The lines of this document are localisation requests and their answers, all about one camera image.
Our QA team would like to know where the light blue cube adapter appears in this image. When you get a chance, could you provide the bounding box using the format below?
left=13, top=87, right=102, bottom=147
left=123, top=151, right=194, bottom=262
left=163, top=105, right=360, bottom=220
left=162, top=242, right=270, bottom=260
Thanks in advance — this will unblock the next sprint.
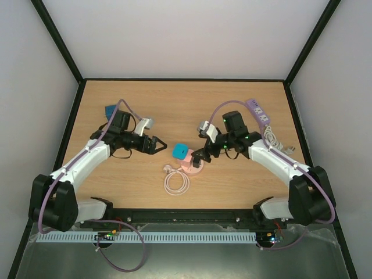
left=172, top=143, right=189, bottom=160

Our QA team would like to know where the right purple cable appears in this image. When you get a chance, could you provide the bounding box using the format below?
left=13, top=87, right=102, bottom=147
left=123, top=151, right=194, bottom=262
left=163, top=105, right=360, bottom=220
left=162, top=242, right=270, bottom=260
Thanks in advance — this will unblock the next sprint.
left=208, top=100, right=337, bottom=251

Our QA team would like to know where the purple power strip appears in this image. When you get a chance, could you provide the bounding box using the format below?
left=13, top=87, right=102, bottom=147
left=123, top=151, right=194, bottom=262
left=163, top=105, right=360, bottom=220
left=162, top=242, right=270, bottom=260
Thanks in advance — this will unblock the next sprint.
left=246, top=98, right=270, bottom=127

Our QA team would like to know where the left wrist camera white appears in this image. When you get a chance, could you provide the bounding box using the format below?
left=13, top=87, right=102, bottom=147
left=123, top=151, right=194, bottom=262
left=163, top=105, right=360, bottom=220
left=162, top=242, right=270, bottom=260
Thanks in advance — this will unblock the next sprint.
left=134, top=117, right=154, bottom=137

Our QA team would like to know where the black charger plug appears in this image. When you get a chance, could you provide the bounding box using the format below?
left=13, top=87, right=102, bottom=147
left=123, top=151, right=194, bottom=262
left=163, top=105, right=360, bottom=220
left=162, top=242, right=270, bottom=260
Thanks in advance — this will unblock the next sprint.
left=192, top=155, right=203, bottom=169

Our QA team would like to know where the purple cable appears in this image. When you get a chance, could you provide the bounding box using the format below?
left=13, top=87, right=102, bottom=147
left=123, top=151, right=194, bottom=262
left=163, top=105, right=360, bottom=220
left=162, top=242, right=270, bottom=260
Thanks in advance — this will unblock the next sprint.
left=38, top=99, right=148, bottom=273
left=208, top=100, right=337, bottom=251

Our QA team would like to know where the black frame rail front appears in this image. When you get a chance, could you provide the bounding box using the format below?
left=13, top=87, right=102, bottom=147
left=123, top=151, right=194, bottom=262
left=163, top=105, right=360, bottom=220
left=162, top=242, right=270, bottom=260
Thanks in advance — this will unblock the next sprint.
left=28, top=208, right=338, bottom=230

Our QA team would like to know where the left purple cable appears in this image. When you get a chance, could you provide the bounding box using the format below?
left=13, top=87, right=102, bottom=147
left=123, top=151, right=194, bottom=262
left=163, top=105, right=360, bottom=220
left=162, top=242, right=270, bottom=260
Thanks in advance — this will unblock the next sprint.
left=38, top=99, right=148, bottom=273

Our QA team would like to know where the pink round socket base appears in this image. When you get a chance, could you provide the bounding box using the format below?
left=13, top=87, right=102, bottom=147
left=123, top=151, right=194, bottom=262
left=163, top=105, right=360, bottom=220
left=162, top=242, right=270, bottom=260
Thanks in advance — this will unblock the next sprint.
left=181, top=160, right=204, bottom=176

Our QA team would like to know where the light blue cable duct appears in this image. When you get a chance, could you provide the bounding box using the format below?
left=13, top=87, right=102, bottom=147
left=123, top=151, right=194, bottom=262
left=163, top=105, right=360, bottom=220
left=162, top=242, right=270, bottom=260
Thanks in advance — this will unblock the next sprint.
left=35, top=231, right=256, bottom=244

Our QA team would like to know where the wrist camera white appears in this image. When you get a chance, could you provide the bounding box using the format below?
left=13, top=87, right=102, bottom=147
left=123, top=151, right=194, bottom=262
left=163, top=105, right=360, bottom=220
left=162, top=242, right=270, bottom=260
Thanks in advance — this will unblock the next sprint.
left=134, top=117, right=154, bottom=137
left=197, top=120, right=219, bottom=143

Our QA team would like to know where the white power strip cable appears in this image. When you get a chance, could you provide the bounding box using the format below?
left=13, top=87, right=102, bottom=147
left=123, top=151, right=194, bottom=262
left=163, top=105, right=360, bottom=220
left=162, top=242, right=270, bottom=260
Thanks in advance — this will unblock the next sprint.
left=263, top=124, right=297, bottom=154

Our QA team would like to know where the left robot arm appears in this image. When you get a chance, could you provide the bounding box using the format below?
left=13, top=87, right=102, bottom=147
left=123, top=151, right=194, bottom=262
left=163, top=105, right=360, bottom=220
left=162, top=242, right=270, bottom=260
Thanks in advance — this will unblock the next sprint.
left=28, top=110, right=167, bottom=234

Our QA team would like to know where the pink cube socket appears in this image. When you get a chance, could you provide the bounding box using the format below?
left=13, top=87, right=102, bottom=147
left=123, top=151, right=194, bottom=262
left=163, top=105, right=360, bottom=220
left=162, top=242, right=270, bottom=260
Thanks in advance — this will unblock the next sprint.
left=180, top=149, right=194, bottom=168

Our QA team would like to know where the dark blue cube adapter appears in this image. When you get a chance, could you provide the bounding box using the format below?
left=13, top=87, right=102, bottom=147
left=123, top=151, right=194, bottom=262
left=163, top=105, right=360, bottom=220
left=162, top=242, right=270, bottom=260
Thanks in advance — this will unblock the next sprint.
left=105, top=105, right=116, bottom=122

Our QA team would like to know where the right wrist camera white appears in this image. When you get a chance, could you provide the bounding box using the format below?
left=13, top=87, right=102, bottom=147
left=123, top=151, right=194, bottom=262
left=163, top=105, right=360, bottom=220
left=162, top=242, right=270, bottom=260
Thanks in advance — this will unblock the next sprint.
left=197, top=120, right=219, bottom=143

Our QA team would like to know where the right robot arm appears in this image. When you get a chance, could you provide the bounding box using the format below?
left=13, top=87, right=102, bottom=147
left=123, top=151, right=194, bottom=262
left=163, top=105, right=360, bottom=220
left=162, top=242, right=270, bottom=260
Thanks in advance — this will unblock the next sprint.
left=192, top=111, right=336, bottom=228

